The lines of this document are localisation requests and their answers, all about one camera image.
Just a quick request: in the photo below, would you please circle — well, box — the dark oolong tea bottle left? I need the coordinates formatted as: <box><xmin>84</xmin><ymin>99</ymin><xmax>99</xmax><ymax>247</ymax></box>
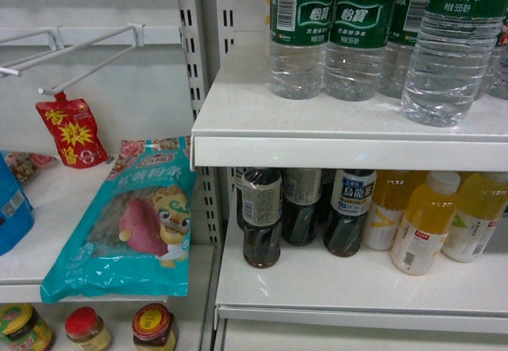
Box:
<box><xmin>241</xmin><ymin>168</ymin><xmax>283</xmax><ymax>268</ymax></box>

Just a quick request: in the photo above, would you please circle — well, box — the dark oolong tea bottle middle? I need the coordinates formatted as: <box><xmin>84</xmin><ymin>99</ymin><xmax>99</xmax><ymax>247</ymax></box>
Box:
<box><xmin>282</xmin><ymin>168</ymin><xmax>322</xmax><ymax>246</ymax></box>

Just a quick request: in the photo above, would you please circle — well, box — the front water bottle green label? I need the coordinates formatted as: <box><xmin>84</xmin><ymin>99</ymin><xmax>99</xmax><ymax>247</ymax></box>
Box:
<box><xmin>401</xmin><ymin>0</ymin><xmax>507</xmax><ymax>127</ymax></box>

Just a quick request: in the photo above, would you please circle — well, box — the orange juice bottle front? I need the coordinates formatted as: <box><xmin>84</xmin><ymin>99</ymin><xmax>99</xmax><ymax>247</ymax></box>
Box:
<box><xmin>391</xmin><ymin>171</ymin><xmax>460</xmax><ymax>276</ymax></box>

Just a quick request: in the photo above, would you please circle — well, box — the water bottle behind front one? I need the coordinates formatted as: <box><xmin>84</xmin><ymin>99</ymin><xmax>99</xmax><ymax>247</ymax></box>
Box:
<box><xmin>323</xmin><ymin>0</ymin><xmax>394</xmax><ymax>102</ymax></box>

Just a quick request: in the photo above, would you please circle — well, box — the sauce jar green yellow label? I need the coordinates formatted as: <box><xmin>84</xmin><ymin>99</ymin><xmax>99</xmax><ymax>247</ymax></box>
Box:
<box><xmin>1</xmin><ymin>303</ymin><xmax>54</xmax><ymax>351</ymax></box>

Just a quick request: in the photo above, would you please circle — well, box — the sauce jar red lid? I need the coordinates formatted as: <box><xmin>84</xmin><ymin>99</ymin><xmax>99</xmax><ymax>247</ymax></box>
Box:
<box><xmin>64</xmin><ymin>307</ymin><xmax>112</xmax><ymax>351</ymax></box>

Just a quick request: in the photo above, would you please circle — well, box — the orange juice bottle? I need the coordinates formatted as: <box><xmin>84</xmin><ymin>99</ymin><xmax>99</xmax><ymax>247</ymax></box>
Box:
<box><xmin>363</xmin><ymin>170</ymin><xmax>429</xmax><ymax>251</ymax></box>
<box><xmin>442</xmin><ymin>172</ymin><xmax>507</xmax><ymax>262</ymax></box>
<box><xmin>391</xmin><ymin>171</ymin><xmax>460</xmax><ymax>276</ymax></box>

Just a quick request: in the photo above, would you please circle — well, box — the dark oolong tea bottle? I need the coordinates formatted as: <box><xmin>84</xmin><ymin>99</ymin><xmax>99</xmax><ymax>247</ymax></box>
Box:
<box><xmin>241</xmin><ymin>168</ymin><xmax>283</xmax><ymax>268</ymax></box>
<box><xmin>323</xmin><ymin>169</ymin><xmax>377</xmax><ymax>257</ymax></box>
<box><xmin>282</xmin><ymin>168</ymin><xmax>322</xmax><ymax>246</ymax></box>
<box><xmin>234</xmin><ymin>167</ymin><xmax>247</xmax><ymax>230</ymax></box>

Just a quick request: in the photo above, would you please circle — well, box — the dark oolong tea bottle back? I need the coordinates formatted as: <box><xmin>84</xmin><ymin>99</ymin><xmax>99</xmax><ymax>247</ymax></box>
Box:
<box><xmin>234</xmin><ymin>167</ymin><xmax>247</xmax><ymax>230</ymax></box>

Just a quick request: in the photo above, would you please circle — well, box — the teal sweet potato noodle bag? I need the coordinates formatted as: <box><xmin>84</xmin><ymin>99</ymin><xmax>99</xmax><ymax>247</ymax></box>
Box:
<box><xmin>40</xmin><ymin>137</ymin><xmax>196</xmax><ymax>303</ymax></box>

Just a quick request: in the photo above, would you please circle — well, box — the water bottle at left edge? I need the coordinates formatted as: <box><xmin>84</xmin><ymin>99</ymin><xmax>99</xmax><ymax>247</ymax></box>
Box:
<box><xmin>378</xmin><ymin>0</ymin><xmax>429</xmax><ymax>98</ymax></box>

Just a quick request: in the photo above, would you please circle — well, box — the chili sauce jar dark lid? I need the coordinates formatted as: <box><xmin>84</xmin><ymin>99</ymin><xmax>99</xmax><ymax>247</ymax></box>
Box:
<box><xmin>132</xmin><ymin>303</ymin><xmax>179</xmax><ymax>351</ymax></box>

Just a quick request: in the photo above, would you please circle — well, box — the blue snack bag upright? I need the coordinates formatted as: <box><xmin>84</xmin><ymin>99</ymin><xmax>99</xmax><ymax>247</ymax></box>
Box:
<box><xmin>1</xmin><ymin>150</ymin><xmax>34</xmax><ymax>255</ymax></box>

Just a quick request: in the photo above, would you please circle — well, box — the white slotted shelf upright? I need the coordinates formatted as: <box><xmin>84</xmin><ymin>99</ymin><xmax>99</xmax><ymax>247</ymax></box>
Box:
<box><xmin>178</xmin><ymin>0</ymin><xmax>225</xmax><ymax>248</ymax></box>

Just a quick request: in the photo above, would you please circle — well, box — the orange juice bottle back left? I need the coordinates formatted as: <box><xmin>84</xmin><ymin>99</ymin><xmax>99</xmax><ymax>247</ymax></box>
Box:
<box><xmin>363</xmin><ymin>170</ymin><xmax>429</xmax><ymax>251</ymax></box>

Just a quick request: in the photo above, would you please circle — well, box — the water bottle far left back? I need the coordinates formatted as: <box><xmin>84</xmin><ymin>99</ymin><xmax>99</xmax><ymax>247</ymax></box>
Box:
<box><xmin>475</xmin><ymin>13</ymin><xmax>507</xmax><ymax>101</ymax></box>

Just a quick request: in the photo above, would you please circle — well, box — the red sauce pouch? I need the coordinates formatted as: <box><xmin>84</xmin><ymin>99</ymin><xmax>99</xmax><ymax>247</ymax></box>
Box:
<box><xmin>36</xmin><ymin>91</ymin><xmax>108</xmax><ymax>169</ymax></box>

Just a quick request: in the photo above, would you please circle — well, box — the orange juice bottle right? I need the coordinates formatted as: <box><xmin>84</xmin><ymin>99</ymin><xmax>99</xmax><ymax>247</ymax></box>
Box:
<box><xmin>442</xmin><ymin>172</ymin><xmax>507</xmax><ymax>262</ymax></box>

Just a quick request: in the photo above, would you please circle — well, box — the dark oolong tea bottle right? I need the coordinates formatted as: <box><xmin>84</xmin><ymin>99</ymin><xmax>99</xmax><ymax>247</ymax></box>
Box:
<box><xmin>323</xmin><ymin>169</ymin><xmax>377</xmax><ymax>257</ymax></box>

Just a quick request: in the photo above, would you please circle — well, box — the water bottle green red label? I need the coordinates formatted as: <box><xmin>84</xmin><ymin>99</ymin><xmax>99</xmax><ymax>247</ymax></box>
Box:
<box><xmin>270</xmin><ymin>0</ymin><xmax>334</xmax><ymax>100</ymax></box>

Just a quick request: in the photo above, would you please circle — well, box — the white display hook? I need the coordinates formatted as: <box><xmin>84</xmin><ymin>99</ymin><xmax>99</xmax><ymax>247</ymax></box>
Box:
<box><xmin>0</xmin><ymin>23</ymin><xmax>146</xmax><ymax>95</ymax></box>

